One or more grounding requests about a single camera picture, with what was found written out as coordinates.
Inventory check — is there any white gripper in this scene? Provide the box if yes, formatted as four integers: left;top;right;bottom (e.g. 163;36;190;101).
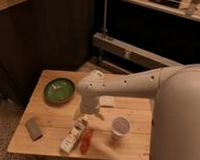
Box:
74;101;105;121

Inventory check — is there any white tube bottle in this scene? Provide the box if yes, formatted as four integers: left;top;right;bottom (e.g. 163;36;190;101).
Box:
60;116;88;153

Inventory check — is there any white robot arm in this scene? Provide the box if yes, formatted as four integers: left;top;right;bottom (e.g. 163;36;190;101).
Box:
77;64;200;160

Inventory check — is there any small white card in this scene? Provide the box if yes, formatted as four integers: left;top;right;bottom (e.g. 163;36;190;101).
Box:
99;96;115;107

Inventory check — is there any wooden table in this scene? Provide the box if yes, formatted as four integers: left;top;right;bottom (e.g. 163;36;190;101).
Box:
7;70;152;160

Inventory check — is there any grey sponge block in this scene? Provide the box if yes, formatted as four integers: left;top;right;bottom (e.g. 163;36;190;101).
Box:
25;118;43;141

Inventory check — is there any wooden bench beam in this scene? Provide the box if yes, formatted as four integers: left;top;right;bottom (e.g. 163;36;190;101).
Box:
92;32;179;69

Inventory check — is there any metal pole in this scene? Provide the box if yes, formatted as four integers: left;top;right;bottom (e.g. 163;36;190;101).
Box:
102;0;108;38

